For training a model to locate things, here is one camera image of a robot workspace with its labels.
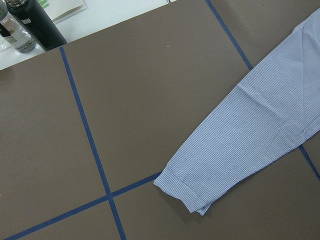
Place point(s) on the blue striped button shirt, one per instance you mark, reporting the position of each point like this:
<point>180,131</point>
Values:
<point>273,110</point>

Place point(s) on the black insulated bottle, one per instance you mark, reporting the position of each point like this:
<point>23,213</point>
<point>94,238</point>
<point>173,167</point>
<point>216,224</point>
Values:
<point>34,19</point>

